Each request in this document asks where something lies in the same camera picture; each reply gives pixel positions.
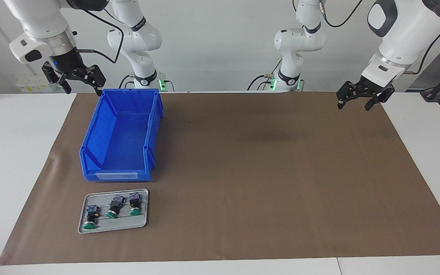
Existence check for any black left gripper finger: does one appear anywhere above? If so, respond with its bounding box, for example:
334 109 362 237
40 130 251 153
364 86 396 112
336 80 363 111

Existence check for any brown paper table mat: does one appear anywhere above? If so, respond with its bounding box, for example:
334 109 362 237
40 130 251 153
0 92 440 266

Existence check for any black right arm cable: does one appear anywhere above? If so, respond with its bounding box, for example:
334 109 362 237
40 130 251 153
76 4 124 65

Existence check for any grey metal tray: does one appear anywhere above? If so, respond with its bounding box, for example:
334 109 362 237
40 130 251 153
77 189 149 234

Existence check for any blue plastic storage bin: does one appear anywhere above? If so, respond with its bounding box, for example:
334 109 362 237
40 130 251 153
79 88 164 182

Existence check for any black base cable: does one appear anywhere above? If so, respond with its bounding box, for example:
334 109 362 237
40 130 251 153
119 74 136 89
247 57 284 91

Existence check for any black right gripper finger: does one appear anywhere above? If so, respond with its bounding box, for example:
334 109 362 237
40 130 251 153
42 62 72 95
75 64 107 97

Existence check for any white wall socket strip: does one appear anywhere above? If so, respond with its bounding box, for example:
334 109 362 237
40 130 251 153
16 74 58 93

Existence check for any green push button switch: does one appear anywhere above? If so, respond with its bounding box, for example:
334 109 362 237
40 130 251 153
83 205 100 230
105 195 125 219
129 192 142 217

